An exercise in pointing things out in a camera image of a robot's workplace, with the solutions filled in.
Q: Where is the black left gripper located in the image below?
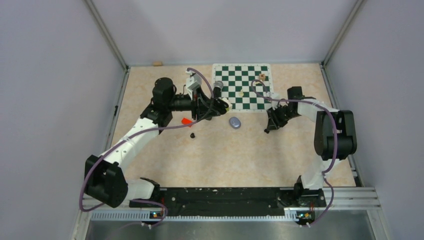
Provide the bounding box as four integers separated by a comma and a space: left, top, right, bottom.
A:
167, 86, 221, 120

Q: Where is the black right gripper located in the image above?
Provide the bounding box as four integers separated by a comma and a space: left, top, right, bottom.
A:
266, 104, 302, 131

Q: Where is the grey lavender earbud case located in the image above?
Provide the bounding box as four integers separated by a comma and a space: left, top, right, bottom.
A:
229, 116, 242, 129

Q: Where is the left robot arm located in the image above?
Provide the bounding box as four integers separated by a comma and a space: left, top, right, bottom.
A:
81, 74, 231, 208

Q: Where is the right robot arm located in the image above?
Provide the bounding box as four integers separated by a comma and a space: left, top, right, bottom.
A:
264, 86, 358, 206

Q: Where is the red block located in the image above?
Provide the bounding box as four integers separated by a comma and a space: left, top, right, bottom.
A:
181, 117, 193, 128

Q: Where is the black microphone silver head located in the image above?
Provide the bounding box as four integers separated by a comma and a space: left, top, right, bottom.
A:
213, 80, 224, 98

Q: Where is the green white toy brick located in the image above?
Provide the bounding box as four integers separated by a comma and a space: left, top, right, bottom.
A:
221, 97, 233, 112

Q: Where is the green white chessboard mat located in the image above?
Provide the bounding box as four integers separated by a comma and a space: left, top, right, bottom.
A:
212, 63, 274, 113

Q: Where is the wooden letter cube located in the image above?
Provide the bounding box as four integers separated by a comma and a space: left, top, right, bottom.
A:
259, 73, 267, 81

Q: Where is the wine cork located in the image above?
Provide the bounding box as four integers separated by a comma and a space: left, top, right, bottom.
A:
152, 61, 163, 67

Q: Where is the purple object outside frame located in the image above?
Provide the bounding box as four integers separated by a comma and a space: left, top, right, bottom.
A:
337, 110, 349, 123

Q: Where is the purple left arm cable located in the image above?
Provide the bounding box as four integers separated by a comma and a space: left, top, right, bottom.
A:
78, 67, 216, 229

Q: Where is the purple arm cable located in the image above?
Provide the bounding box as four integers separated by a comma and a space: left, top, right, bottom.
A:
250, 79, 339, 228
78, 67, 216, 229

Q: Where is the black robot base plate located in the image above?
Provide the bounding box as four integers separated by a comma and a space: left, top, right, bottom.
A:
129, 181, 327, 217

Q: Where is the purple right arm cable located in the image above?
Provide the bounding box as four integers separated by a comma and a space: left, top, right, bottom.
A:
250, 79, 339, 228

